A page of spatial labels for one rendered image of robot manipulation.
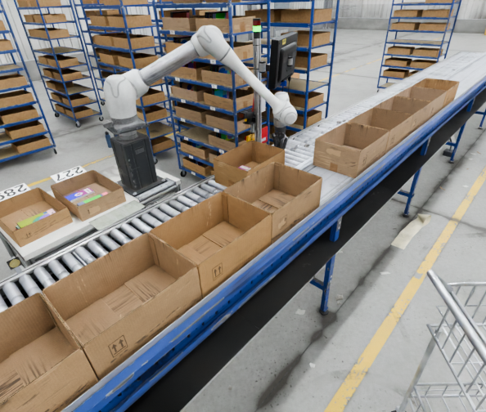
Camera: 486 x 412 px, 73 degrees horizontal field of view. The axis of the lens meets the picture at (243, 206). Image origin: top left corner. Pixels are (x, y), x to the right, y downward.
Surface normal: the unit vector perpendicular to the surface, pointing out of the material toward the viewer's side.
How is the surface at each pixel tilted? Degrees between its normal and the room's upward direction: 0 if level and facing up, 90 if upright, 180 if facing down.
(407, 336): 0
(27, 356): 2
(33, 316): 90
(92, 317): 1
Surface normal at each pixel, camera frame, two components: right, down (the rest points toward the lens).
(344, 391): -0.04, -0.84
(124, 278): 0.73, 0.33
